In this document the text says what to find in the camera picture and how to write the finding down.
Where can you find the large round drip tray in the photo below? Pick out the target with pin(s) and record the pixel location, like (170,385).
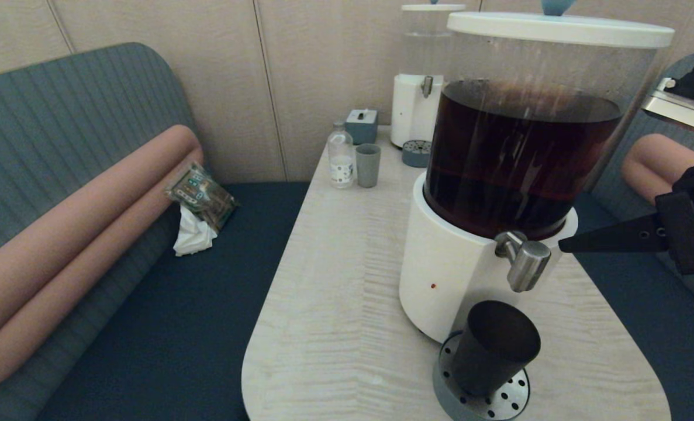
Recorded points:
(442,389)

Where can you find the teal upholstered bench sofa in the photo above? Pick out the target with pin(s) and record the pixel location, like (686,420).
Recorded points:
(177,327)
(627,304)

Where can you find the grey plastic cup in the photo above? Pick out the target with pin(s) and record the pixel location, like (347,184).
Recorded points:
(368,166)

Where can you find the black plastic cup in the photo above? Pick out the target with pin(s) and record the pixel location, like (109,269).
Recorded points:
(487,351)

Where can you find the green snack packet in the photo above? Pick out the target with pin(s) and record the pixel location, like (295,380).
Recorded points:
(203,196)

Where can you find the crumpled white tissue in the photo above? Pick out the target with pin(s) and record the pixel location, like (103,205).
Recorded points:
(193,237)

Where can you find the clear plastic bottle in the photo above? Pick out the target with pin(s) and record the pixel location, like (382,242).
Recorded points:
(341,164)

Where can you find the large tea drink dispenser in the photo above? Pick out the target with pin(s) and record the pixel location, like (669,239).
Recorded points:
(458,275)

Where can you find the large metal dispenser tap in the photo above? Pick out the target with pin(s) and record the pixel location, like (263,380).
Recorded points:
(528,263)

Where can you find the pink bolster cushion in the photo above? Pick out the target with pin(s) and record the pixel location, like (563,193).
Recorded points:
(662,149)
(89,210)
(60,304)
(645,181)

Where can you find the small metal dispenser tap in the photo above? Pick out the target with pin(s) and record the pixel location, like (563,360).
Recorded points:
(426,86)

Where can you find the small water drink dispenser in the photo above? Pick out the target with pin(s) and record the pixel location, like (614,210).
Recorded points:
(408,111)

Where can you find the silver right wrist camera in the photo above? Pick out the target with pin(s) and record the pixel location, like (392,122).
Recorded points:
(680,111)

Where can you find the small round drip tray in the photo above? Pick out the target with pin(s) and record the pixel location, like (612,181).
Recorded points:
(415,154)

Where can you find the grey tissue box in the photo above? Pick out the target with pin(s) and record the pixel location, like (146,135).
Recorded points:
(361,127)

